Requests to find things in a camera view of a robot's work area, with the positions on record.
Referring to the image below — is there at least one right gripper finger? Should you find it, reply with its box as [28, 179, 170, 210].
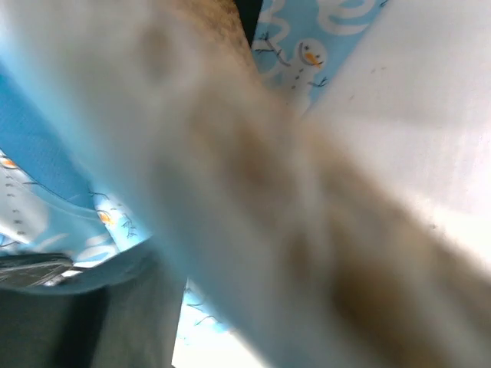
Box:
[1, 255, 184, 367]

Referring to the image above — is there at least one blue patterned pet tent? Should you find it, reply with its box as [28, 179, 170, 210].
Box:
[0, 0, 388, 346]

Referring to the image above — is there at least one blue snowman patterned mat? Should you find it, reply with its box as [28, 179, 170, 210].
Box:
[49, 0, 491, 368]

